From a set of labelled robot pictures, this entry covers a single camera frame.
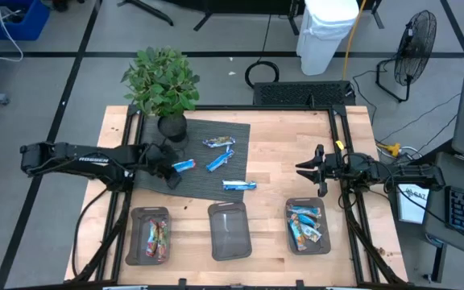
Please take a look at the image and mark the red granola bar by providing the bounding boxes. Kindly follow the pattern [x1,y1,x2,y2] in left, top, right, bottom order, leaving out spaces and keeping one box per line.
[155,219,170,263]
[145,218,161,259]

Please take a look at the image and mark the yellow plug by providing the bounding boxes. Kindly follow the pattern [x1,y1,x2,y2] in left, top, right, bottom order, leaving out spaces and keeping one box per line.
[376,142,402,159]

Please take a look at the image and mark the black aluminium table frame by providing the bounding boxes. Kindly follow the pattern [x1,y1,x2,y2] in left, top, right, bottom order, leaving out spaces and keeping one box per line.
[4,103,453,290]

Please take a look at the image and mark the blue Quaker Chewy bar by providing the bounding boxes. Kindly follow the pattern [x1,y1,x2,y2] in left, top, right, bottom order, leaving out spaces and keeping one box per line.
[201,135,237,149]
[172,158,197,174]
[221,179,259,192]
[205,148,236,173]

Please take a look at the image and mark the black stand leg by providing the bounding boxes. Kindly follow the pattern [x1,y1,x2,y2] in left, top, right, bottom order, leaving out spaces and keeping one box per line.
[117,0,176,27]

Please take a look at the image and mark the coiled black cable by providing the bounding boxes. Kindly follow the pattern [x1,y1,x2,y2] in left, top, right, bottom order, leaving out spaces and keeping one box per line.
[244,59,280,89]

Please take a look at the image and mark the white trash bin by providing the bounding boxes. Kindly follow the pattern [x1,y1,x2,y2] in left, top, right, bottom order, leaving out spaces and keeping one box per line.
[295,0,361,77]

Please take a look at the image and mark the dark woven table mat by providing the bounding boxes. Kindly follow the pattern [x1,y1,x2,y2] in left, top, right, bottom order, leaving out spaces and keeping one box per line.
[134,116,252,203]

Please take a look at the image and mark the yellow cable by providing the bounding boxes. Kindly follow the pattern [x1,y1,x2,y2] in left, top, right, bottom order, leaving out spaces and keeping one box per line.
[342,0,369,81]

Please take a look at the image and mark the blue storage crate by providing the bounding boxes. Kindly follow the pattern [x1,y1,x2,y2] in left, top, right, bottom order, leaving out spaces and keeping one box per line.
[0,0,52,42]

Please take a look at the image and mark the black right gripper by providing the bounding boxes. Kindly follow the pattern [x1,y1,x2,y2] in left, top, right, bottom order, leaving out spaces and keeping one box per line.
[294,143,348,198]

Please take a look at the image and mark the potted green plant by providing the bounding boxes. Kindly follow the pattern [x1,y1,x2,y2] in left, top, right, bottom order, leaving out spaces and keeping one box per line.
[120,45,201,143]

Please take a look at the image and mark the black floor fan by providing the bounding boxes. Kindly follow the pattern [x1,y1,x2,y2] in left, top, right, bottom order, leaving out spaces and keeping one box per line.
[375,9,438,103]

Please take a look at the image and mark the grey translucent plastic bin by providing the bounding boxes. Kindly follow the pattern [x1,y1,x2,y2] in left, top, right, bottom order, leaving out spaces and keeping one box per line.
[207,201,254,262]
[125,205,172,267]
[284,197,332,256]

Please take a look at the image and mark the black perforated case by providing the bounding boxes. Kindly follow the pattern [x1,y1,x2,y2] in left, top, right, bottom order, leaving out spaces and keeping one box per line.
[252,80,356,108]

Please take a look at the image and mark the white printed sign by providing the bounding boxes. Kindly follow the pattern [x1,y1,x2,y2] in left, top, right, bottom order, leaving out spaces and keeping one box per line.
[396,183,431,226]

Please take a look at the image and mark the blue orange peanut butter bar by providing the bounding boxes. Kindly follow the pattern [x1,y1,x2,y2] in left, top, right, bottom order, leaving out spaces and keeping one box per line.
[286,204,323,219]
[292,213,318,230]
[300,224,323,243]
[289,219,309,251]

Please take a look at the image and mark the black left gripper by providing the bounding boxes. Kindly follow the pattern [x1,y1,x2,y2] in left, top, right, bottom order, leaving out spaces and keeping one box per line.
[145,143,183,190]

